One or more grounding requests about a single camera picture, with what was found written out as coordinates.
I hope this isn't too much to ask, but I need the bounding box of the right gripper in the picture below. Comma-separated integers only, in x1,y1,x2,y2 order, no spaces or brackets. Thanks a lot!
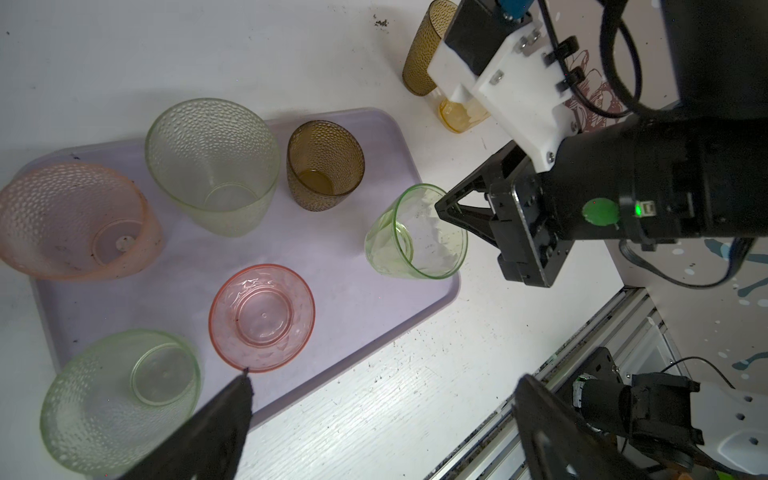
435,141,574,288

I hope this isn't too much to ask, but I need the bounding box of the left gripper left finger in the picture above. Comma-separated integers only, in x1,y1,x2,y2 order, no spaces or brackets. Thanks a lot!
122,369,253,479

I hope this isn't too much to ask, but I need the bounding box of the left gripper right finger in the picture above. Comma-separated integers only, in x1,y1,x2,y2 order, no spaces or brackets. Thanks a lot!
514,375,648,479

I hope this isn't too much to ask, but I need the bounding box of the green smooth cup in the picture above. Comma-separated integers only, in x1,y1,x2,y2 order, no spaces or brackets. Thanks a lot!
365,183,468,280

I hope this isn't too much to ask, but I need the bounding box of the pink smooth cup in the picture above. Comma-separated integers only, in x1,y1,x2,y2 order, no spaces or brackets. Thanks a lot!
208,264,316,373

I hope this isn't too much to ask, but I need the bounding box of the brown textured cup front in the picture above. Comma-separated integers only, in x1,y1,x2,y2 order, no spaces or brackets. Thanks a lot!
286,120,365,212

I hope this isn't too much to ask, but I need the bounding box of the brown textured cup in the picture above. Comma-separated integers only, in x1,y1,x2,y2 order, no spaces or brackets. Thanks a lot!
402,0,458,96
286,120,365,212

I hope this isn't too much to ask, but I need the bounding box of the pale green textured cup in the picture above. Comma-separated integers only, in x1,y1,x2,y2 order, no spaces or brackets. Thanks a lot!
144,98,281,237

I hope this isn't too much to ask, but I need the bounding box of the pink textured cup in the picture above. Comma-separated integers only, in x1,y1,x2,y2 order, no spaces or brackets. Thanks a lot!
1,163,165,281

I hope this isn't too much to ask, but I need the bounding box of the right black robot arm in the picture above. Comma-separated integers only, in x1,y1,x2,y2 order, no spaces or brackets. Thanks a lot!
428,1,767,287

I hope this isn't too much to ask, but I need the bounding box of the lilac plastic tray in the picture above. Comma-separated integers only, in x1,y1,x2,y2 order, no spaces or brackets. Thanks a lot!
30,108,460,424

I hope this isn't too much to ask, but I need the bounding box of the yellow smooth cup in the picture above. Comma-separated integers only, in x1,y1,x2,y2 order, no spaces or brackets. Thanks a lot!
437,88,490,134

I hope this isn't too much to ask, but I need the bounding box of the brown textured cup back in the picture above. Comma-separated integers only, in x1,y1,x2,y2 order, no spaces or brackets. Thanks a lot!
402,0,458,96

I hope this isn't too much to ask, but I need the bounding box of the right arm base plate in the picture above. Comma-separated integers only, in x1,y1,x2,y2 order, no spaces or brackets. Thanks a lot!
553,347,623,403

